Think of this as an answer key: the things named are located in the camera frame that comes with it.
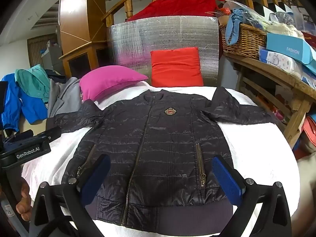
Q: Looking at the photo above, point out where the blue jacket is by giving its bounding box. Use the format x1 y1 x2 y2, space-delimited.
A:
1 73 48 132

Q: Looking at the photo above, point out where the teal jacket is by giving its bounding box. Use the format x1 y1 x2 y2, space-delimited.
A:
15 64 51 103

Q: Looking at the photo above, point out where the black quilted jacket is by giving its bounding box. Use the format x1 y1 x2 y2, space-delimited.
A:
47 86 279 228

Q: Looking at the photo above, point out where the red velvet cloth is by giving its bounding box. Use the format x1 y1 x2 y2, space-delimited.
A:
126 0 225 23

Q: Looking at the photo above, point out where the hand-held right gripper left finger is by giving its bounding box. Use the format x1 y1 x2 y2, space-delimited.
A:
30 154 111 237

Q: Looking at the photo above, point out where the silver foil insulation mat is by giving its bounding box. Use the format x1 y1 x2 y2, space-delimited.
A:
110 16 220 87

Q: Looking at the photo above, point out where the white fleece blanket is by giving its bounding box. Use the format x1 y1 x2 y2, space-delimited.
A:
21 79 300 237

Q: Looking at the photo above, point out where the pink pillow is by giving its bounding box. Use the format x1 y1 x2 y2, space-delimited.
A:
79 65 149 102

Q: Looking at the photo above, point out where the red bag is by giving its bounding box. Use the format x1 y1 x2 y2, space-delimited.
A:
295 116 316 161

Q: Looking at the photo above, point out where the grey coat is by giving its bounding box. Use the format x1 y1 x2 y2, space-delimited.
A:
47 77 82 118

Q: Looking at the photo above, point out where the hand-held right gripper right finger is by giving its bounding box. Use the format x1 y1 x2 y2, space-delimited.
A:
212 155 293 237

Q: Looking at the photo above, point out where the person's left hand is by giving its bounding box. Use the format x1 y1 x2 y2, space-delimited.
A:
16 178 34 221

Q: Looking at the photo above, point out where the red pillow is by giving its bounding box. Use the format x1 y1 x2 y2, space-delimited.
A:
150 47 204 87

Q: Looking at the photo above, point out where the white patterned box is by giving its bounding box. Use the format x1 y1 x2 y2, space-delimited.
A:
259 49 303 78

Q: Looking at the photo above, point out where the wicker basket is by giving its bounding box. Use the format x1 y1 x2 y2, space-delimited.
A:
218 22 268 55

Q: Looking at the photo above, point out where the wooden stair railing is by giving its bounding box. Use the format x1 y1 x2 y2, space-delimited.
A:
101 0 304 27

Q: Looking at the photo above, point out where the wooden column cabinet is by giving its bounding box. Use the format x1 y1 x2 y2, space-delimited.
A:
59 0 109 78

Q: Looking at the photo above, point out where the wooden table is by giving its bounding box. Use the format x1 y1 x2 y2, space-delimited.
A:
223 52 316 150

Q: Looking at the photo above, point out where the blue cardboard box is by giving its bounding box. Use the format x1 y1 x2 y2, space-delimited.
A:
265 33 316 66

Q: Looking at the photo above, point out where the white plastic bag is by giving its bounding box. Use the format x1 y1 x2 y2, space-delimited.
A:
268 22 305 40

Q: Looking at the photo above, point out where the air vent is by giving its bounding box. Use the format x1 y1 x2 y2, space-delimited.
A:
32 5 61 27

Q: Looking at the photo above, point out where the light blue cloth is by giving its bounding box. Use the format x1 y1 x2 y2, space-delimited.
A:
225 8 247 46

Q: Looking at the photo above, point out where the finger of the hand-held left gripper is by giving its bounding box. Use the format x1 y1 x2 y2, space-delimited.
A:
32 126 62 144

